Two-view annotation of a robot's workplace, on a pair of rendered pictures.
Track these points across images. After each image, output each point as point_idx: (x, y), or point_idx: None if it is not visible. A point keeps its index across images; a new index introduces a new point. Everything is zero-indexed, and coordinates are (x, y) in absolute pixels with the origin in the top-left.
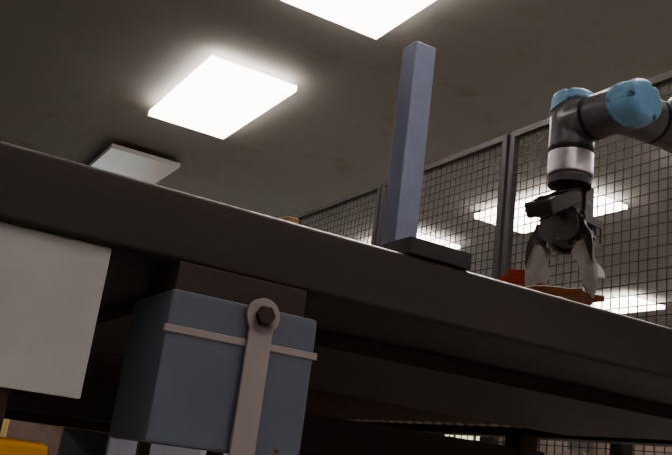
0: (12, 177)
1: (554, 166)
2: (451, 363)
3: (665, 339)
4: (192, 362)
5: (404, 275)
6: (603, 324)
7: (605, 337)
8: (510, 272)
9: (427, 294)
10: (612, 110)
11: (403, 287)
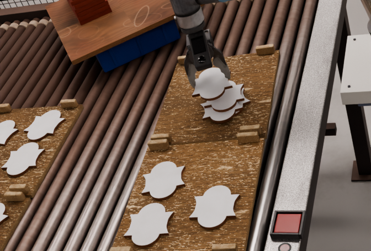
0: None
1: (187, 26)
2: None
3: (320, 138)
4: None
5: (302, 245)
6: (316, 164)
7: (317, 167)
8: None
9: (305, 239)
10: None
11: (303, 248)
